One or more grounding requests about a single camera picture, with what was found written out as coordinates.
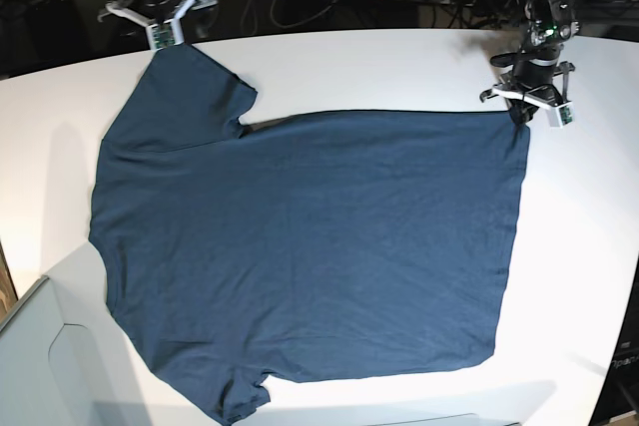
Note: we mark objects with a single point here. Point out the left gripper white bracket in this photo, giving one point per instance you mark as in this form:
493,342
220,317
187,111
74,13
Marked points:
533,81

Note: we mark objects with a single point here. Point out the dark blue T-shirt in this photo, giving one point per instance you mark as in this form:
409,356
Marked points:
334,245

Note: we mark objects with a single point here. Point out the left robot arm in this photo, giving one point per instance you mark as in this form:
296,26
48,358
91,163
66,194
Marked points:
547,23

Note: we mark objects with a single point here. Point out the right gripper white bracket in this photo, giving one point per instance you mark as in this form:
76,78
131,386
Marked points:
160,19

